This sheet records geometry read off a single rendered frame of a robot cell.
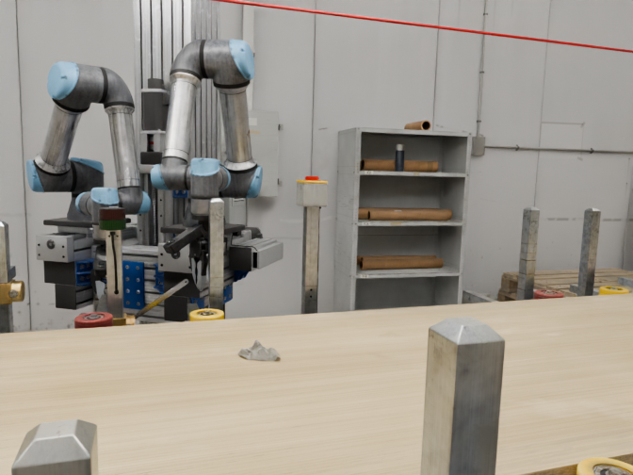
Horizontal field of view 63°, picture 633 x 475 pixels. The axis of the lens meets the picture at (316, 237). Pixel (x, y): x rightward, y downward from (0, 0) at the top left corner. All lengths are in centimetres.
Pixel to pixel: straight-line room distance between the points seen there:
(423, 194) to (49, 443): 414
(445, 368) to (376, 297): 398
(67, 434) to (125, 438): 46
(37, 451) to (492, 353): 26
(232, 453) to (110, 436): 17
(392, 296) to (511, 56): 221
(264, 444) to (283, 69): 353
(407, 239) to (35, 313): 283
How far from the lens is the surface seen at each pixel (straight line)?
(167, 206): 206
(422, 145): 434
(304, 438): 73
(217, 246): 138
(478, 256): 467
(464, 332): 34
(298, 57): 410
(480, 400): 36
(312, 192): 140
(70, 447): 30
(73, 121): 193
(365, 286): 427
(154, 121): 208
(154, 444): 74
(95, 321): 126
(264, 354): 99
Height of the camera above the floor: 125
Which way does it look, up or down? 7 degrees down
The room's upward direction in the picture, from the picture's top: 1 degrees clockwise
